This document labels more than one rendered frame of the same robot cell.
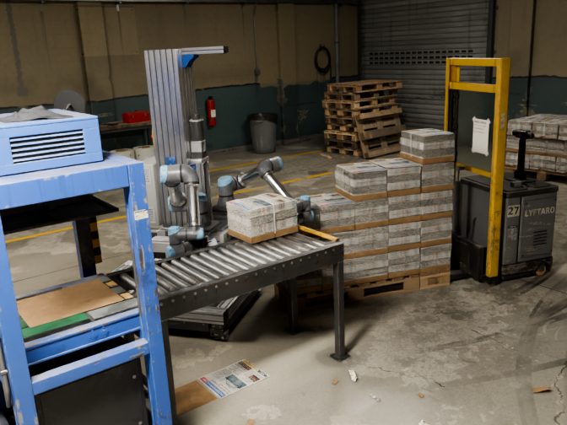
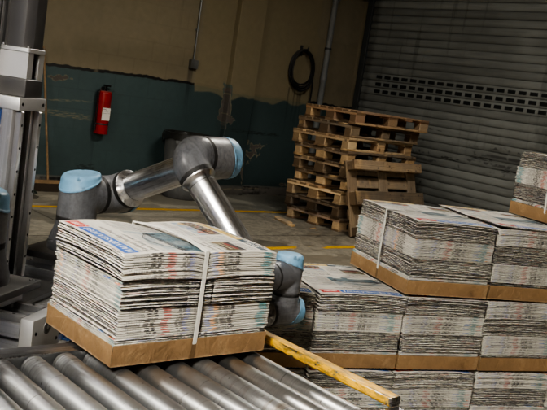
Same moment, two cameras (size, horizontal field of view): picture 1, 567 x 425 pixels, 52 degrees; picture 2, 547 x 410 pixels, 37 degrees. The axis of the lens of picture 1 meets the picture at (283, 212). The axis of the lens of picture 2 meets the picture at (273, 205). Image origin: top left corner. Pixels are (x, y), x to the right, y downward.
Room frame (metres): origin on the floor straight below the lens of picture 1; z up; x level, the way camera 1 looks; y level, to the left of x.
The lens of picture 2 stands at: (2.02, 0.09, 1.36)
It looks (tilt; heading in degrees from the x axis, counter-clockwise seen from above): 8 degrees down; 355
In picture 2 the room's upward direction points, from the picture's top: 9 degrees clockwise
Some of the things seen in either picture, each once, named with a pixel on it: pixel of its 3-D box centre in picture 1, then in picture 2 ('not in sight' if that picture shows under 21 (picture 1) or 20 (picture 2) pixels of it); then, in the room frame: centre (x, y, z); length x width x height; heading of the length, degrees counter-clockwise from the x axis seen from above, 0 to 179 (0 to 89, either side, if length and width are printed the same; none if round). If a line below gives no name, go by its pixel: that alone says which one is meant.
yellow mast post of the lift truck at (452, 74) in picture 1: (450, 158); not in sight; (5.16, -1.52, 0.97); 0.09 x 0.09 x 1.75; 17
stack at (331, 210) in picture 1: (346, 245); (357, 404); (4.51, -0.50, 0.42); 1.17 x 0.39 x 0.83; 107
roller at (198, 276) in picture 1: (191, 272); not in sight; (3.14, 0.54, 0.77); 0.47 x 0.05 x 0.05; 36
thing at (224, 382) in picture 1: (234, 377); not in sight; (3.27, 0.36, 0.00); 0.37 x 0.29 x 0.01; 126
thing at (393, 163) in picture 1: (393, 163); (503, 219); (4.63, -0.91, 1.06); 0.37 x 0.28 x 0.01; 15
